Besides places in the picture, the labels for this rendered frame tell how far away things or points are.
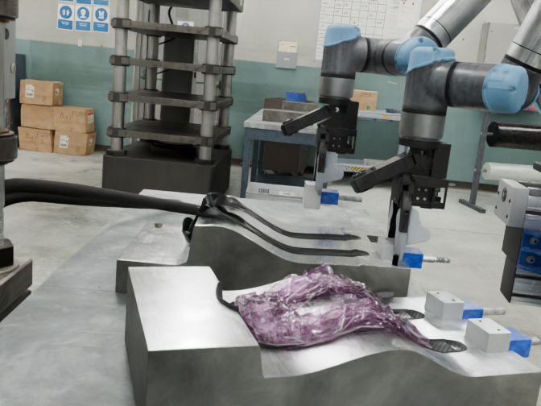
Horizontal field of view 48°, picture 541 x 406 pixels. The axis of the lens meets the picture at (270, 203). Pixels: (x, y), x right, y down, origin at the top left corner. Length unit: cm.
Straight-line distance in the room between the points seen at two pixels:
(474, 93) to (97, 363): 69
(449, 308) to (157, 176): 430
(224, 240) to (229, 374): 40
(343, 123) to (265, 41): 626
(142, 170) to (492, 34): 428
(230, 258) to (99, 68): 701
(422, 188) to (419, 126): 11
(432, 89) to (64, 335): 69
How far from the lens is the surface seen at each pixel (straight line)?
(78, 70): 807
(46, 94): 778
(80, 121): 768
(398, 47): 127
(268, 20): 760
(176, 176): 509
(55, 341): 93
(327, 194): 137
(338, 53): 133
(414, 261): 113
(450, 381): 80
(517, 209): 148
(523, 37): 115
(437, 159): 110
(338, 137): 135
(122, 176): 521
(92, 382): 82
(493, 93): 102
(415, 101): 107
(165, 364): 66
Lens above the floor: 119
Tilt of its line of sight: 12 degrees down
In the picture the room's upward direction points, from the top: 5 degrees clockwise
